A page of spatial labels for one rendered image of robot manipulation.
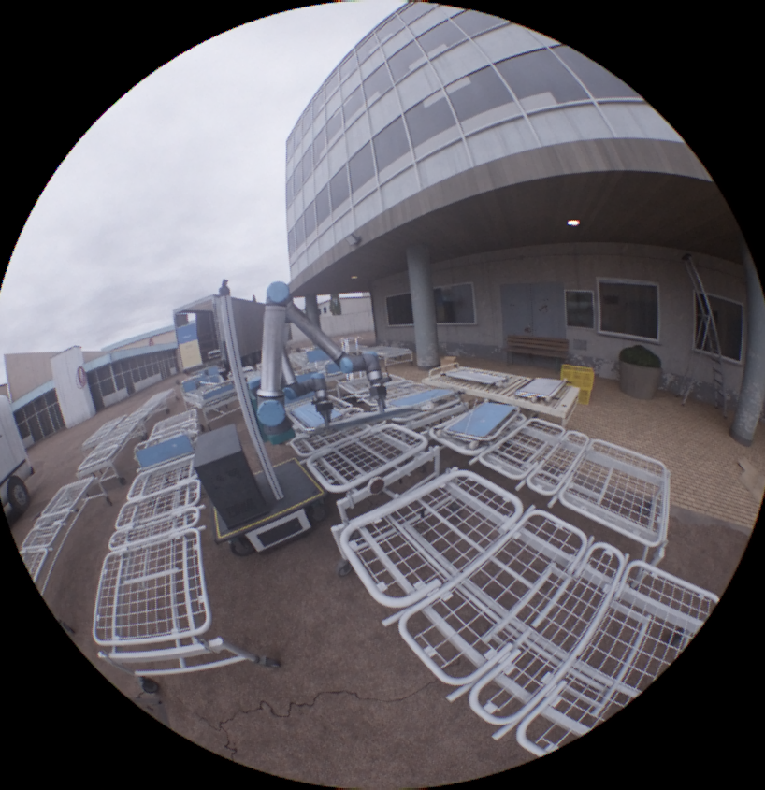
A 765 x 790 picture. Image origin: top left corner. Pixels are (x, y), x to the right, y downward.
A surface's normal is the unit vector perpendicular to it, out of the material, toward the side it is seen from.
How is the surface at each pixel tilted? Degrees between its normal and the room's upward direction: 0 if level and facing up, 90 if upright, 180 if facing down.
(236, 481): 90
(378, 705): 0
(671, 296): 90
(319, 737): 0
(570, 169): 90
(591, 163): 90
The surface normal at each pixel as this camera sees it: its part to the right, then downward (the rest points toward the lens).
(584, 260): -0.79, 0.27
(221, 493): 0.63, 0.18
